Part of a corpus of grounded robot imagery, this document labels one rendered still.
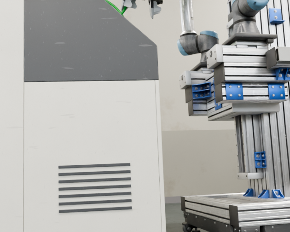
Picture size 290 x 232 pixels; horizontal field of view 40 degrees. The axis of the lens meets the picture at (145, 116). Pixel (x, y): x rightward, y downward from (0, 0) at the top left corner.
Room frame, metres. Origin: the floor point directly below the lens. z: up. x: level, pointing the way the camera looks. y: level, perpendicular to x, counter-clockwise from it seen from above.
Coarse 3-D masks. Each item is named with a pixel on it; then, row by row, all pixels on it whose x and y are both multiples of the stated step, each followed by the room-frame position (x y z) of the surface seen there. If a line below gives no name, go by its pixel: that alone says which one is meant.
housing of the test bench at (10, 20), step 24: (0, 0) 1.62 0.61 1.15; (0, 24) 1.62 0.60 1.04; (0, 48) 1.62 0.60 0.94; (0, 72) 1.62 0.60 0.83; (0, 96) 1.62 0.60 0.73; (0, 120) 1.62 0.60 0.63; (0, 144) 1.62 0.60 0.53; (0, 168) 1.62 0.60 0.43; (0, 192) 1.62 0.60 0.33; (0, 216) 1.62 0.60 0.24
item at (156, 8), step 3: (150, 3) 2.04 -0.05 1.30; (156, 3) 2.03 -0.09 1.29; (150, 6) 2.04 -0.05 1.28; (156, 6) 2.03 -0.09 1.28; (159, 6) 2.04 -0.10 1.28; (153, 9) 2.03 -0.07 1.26; (156, 9) 2.04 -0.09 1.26; (159, 9) 2.04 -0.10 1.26; (153, 12) 2.03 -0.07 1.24; (153, 15) 2.04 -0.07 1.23
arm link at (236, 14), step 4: (232, 0) 1.95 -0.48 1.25; (236, 0) 1.92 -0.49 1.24; (232, 4) 1.95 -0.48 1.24; (236, 4) 1.91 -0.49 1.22; (232, 8) 1.96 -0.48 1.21; (236, 8) 1.91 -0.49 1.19; (232, 12) 1.96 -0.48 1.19; (236, 12) 1.92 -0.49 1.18; (240, 12) 1.89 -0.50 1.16; (232, 16) 1.97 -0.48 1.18; (236, 16) 1.93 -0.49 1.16; (240, 16) 1.91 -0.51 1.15; (244, 16) 1.90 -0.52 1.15; (248, 16) 1.89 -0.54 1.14; (252, 16) 1.90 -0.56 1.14; (236, 20) 1.93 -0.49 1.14
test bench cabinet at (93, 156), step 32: (32, 96) 1.64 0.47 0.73; (64, 96) 1.65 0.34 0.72; (96, 96) 1.67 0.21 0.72; (128, 96) 1.68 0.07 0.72; (32, 128) 1.64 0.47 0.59; (64, 128) 1.65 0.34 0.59; (96, 128) 1.67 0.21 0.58; (128, 128) 1.68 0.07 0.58; (160, 128) 1.70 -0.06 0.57; (32, 160) 1.64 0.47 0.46; (64, 160) 1.65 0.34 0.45; (96, 160) 1.67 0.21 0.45; (128, 160) 1.68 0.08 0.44; (160, 160) 1.70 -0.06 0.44; (32, 192) 1.64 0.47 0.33; (64, 192) 1.65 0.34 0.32; (96, 192) 1.67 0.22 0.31; (128, 192) 1.68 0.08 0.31; (160, 192) 1.70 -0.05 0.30; (32, 224) 1.64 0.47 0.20; (64, 224) 1.65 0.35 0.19; (96, 224) 1.67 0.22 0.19; (128, 224) 1.68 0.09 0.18; (160, 224) 1.70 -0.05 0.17
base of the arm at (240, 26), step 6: (246, 18) 1.90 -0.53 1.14; (234, 24) 1.95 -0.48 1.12; (240, 24) 1.92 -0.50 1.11; (246, 24) 1.90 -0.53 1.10; (252, 24) 1.91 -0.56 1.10; (234, 30) 1.94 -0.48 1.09; (240, 30) 1.92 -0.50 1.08; (246, 30) 1.89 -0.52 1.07; (252, 30) 1.89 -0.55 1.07; (258, 30) 1.94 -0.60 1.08
